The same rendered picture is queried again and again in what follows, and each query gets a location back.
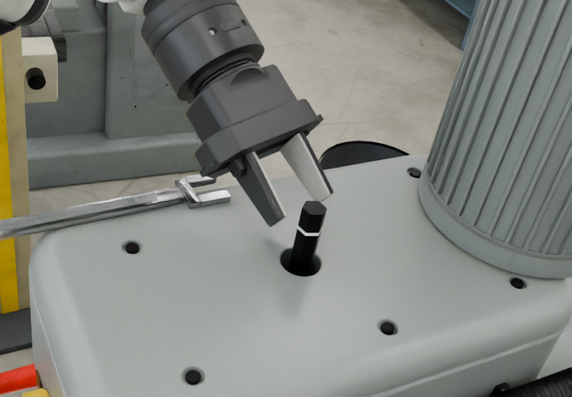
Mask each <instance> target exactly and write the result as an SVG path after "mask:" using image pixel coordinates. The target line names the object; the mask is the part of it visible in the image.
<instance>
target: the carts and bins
mask: <svg viewBox="0 0 572 397"><path fill-rule="evenodd" d="M323 155H324V156H323ZM407 155H410V154H408V153H406V152H404V151H402V150H400V149H398V148H395V147H391V146H388V145H386V144H383V143H379V142H373V141H346V142H342V143H339V144H336V145H334V146H332V147H330V148H328V149H327V150H326V151H325V152H324V153H323V154H322V155H321V157H323V158H322V159H321V157H320V159H321V161H320V159H319V160H318V162H319V161H320V165H321V167H322V169H323V170H329V169H333V168H339V167H344V166H349V165H354V164H363V163H368V162H373V161H378V160H382V159H388V158H397V157H402V156H407Z"/></svg>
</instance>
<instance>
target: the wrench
mask: <svg viewBox="0 0 572 397"><path fill-rule="evenodd" d="M216 178H217V177H216ZM216 178H214V179H212V178H208V177H207V176H205V177H204V178H202V177H201V175H200V174H199V175H191V176H186V178H181V179H177V180H175V181H174V185H175V187H169V188H164V189H159V190H155V191H150V192H146V193H137V194H133V195H129V196H124V197H119V198H111V199H107V200H102V201H97V202H93V203H88V204H80V205H75V206H71V207H66V208H62V209H58V210H49V211H44V212H40V213H36V214H30V215H26V216H18V217H14V218H9V219H4V220H0V240H5V239H12V238H17V237H21V236H26V235H30V234H34V233H41V232H46V231H50V230H55V229H59V228H63V227H71V226H76V225H79V224H84V223H88V222H96V221H100V220H105V219H109V218H113V217H117V216H125V215H129V214H134V213H138V212H142V211H147V210H155V209H158V208H163V207H167V206H171V205H176V204H183V203H185V202H186V204H187V206H188V207H189V209H194V208H198V207H200V206H201V208H203V207H207V206H210V205H215V204H223V203H226V202H230V198H231V196H230V194H229V193H228V192H227V191H223V190H222V191H218V192H213V193H206V194H202V195H196V194H195V192H194V191H193V188H194V187H202V186H207V185H211V184H215V183H216Z"/></svg>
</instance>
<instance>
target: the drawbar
mask: <svg viewBox="0 0 572 397"><path fill-rule="evenodd" d="M326 210H327V208H326V207H325V206H324V205H323V204H321V203H320V202H319V201H306V202H305V203H304V205H303V207H302V210H301V213H300V220H299V224H298V226H299V227H300V228H301V229H302V230H303V231H304V232H306V233H319V232H320V230H321V228H322V226H323V221H324V217H325V214H326ZM321 231H322V230H321ZM320 234H321V232H320ZM320 234H319V235H318V236H306V235H305V234H303V233H302V232H301V231H300V230H299V229H298V228H297V232H296V235H295V242H294V246H293V249H292V253H291V257H290V261H289V268H288V272H289V273H292V274H293V275H297V276H301V277H307V276H310V273H311V270H312V264H313V261H314V257H315V254H316V250H317V244H318V241H319V238H320Z"/></svg>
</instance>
